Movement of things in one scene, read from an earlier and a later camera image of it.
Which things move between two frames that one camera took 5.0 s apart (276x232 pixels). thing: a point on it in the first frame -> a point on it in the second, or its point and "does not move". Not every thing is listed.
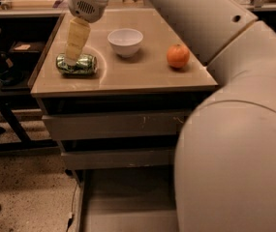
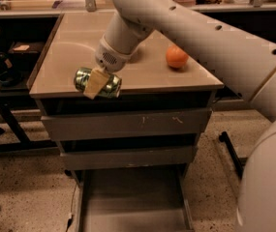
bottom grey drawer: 128,200 does not move
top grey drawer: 59,127 does not move
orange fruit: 178,56 does not move
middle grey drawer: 106,159 does not move
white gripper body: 86,8 -> 110,59
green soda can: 74,54 -> 111,89
